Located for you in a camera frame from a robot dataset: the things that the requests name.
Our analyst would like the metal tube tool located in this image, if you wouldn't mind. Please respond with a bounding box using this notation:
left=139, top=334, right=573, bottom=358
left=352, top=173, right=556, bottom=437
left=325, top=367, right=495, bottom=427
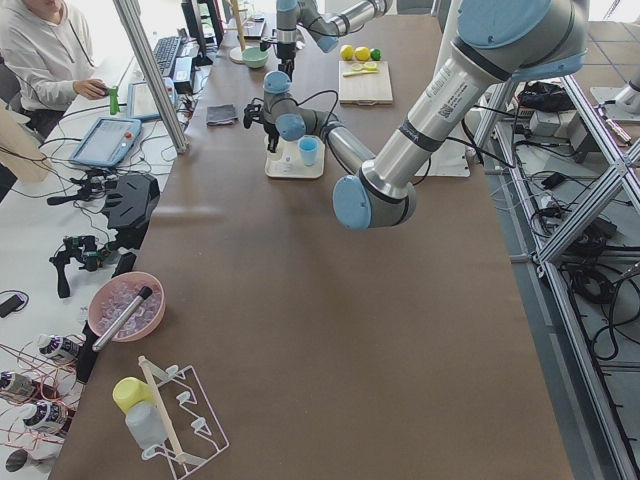
left=91, top=285, right=153, bottom=352

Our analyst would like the wooden stand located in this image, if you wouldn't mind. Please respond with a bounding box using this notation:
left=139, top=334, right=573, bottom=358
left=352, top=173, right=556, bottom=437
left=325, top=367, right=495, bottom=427
left=228, top=0, right=246, bottom=65

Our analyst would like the grey cloth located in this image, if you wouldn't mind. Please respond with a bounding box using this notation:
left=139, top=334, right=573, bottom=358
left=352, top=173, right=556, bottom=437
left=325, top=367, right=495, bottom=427
left=206, top=104, right=237, bottom=127

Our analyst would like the green lime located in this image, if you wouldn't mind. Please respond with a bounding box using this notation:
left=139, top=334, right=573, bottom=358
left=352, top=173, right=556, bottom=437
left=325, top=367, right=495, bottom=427
left=370, top=48, right=382, bottom=61

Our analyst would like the yellow cup on rack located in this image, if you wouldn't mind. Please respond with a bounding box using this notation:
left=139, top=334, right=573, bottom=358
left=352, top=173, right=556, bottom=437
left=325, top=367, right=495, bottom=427
left=112, top=377, right=155, bottom=414

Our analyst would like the blue teach pendant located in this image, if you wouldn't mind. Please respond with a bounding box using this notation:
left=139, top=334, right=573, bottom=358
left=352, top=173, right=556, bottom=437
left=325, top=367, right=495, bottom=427
left=69, top=117, right=142, bottom=167

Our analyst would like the aluminium frame post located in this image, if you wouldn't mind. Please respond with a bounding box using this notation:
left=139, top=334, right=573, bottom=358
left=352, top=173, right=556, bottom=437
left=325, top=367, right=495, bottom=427
left=113, top=0, right=189, bottom=154

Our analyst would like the blue cup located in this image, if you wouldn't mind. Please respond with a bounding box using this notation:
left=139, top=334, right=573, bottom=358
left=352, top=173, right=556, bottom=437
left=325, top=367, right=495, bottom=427
left=298, top=136, right=318, bottom=167

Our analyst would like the black keyboard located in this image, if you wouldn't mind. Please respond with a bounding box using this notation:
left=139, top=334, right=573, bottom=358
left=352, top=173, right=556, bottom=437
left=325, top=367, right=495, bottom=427
left=153, top=36, right=181, bottom=77

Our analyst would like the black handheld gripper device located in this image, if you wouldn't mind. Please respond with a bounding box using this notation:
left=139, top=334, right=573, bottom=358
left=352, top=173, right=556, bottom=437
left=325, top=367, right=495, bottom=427
left=48, top=234, right=119, bottom=300

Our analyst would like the yellow plastic knife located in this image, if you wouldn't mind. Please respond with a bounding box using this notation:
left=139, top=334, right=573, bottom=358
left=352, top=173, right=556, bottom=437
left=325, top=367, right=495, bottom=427
left=341, top=70, right=379, bottom=78

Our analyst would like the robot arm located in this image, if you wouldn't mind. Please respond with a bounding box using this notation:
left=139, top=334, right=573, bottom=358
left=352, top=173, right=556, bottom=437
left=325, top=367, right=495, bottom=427
left=260, top=0, right=393, bottom=79
left=244, top=1, right=589, bottom=230

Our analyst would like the seated person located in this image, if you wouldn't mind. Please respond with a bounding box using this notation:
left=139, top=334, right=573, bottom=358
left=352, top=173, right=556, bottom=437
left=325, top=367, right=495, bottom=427
left=1, top=1, right=108, bottom=137

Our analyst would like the cream rabbit tray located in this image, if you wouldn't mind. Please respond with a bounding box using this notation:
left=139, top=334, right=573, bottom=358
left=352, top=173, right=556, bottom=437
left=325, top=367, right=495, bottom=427
left=265, top=136, right=325, bottom=179

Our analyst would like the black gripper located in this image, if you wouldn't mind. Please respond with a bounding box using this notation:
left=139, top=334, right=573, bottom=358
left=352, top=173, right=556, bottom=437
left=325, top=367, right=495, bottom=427
left=242, top=98, right=280, bottom=153
left=260, top=29, right=299, bottom=79

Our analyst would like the wooden cutting board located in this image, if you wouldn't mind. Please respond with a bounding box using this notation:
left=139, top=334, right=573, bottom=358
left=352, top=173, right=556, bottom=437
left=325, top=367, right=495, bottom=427
left=338, top=61, right=393, bottom=105

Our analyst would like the pink bowl with ice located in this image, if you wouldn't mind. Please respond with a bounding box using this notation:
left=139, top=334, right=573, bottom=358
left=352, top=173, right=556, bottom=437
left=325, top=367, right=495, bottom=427
left=88, top=271, right=166, bottom=342

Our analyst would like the yellow lemon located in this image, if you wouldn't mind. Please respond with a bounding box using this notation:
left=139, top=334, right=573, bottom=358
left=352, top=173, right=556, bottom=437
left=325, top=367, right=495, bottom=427
left=354, top=46, right=371, bottom=62
left=340, top=44, right=354, bottom=61

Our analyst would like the white wire cup rack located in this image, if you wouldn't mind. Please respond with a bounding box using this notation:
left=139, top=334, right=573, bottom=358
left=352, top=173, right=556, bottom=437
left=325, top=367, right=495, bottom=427
left=138, top=356, right=230, bottom=479

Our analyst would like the translucent white cup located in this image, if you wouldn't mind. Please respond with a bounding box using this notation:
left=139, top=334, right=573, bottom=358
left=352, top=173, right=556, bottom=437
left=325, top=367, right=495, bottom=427
left=125, top=401, right=168, bottom=450

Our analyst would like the green bowl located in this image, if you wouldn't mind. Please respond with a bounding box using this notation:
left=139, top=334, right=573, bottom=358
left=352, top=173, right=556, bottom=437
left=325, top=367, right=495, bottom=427
left=242, top=47, right=269, bottom=69

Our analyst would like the green bottle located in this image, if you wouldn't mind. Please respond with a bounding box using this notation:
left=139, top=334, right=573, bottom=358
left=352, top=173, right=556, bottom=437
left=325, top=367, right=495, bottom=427
left=107, top=86, right=120, bottom=115

